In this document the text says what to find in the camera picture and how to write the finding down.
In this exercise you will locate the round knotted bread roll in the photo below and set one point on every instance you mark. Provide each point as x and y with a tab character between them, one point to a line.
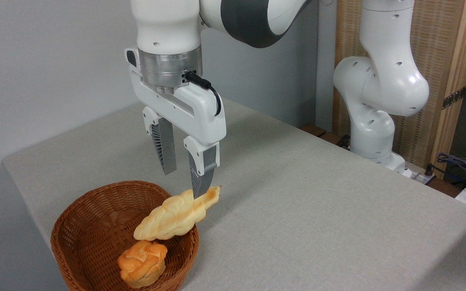
143	262

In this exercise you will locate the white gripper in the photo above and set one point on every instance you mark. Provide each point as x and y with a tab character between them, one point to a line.
200	111

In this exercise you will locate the black metal screen hinge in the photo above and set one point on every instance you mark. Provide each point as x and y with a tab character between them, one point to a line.
454	97

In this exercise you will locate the wooden folding screen panel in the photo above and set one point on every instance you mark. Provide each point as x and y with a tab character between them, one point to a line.
443	48

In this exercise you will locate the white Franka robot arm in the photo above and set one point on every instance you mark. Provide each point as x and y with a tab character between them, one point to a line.
382	81

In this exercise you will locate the long braided bread loaf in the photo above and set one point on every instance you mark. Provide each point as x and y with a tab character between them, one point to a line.
172	220

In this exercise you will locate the brown wicker basket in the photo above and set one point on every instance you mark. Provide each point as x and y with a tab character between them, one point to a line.
91	226

